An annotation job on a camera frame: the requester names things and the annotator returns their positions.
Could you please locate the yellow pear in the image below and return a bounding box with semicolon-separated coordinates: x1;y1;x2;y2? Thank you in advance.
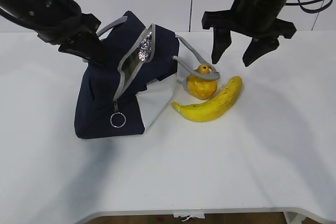
186;74;218;100

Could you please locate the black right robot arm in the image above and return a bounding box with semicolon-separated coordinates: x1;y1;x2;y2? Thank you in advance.
202;0;297;67

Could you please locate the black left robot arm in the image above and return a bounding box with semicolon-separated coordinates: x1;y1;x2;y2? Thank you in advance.
1;0;113;68

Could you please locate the white tape on table edge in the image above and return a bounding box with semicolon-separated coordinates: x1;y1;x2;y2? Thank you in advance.
173;210;205;222

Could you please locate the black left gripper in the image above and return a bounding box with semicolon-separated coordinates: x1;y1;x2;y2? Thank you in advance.
15;0;116;69

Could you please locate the navy blue lunch bag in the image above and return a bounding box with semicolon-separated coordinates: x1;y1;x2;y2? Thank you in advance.
74;10;221;140

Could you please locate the yellow banana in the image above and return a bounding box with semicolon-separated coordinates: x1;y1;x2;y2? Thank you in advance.
172;76;243;122

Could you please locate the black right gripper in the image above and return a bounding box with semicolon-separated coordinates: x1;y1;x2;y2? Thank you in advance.
202;0;296;67

